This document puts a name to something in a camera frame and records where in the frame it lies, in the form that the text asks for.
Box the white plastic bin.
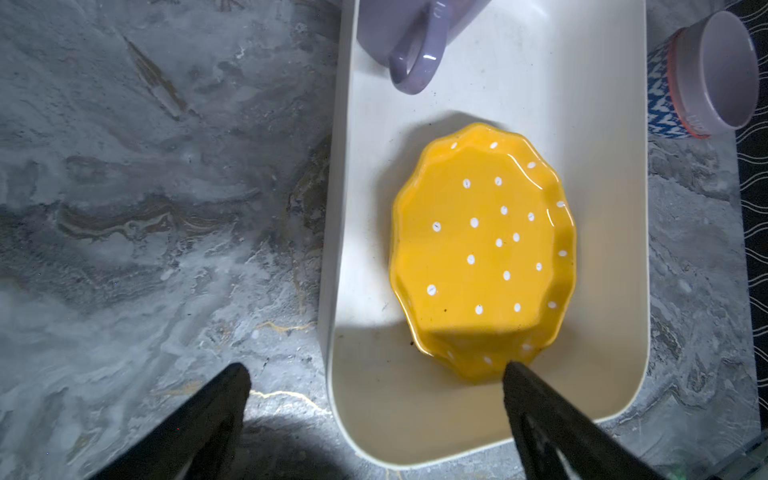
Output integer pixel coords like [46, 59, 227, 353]
[318, 1, 650, 469]

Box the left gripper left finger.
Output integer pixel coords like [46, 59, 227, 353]
[93, 363, 251, 479]

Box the lavender mug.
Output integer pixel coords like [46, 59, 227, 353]
[357, 0, 488, 95]

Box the lavender bowl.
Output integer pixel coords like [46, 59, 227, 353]
[668, 11, 760, 138]

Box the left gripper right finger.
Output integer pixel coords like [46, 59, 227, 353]
[503, 362, 662, 479]

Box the yellow dotted scalloped plate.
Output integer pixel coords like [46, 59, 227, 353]
[389, 123, 577, 383]

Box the red patterned bowl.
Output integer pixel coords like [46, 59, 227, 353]
[646, 28, 710, 139]

